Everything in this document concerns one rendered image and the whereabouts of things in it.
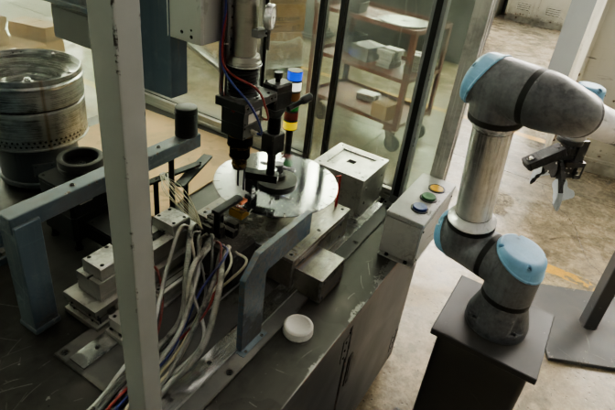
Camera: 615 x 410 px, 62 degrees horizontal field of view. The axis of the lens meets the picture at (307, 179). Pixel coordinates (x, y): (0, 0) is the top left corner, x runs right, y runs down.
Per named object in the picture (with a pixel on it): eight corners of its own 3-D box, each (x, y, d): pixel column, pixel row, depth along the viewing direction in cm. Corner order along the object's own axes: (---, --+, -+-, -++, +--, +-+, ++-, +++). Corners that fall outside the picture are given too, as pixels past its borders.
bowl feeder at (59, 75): (56, 142, 182) (40, 42, 164) (115, 171, 169) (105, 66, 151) (-34, 174, 159) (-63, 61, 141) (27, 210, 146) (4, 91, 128)
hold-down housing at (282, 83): (272, 146, 126) (279, 66, 116) (286, 153, 123) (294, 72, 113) (256, 152, 122) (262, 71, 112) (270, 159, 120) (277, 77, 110)
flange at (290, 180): (254, 169, 140) (255, 161, 138) (295, 171, 141) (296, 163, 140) (255, 191, 130) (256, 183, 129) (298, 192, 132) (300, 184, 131)
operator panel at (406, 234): (413, 211, 168) (423, 172, 160) (445, 224, 163) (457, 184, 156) (376, 253, 146) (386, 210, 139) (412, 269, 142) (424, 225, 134)
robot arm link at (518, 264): (516, 318, 115) (536, 271, 109) (467, 283, 124) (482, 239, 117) (542, 296, 123) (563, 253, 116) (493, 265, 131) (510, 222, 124)
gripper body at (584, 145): (579, 181, 146) (596, 144, 140) (552, 180, 144) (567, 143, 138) (564, 168, 152) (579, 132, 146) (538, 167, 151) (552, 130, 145)
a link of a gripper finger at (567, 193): (577, 210, 143) (577, 178, 144) (558, 210, 142) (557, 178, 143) (570, 210, 147) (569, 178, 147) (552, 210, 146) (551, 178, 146)
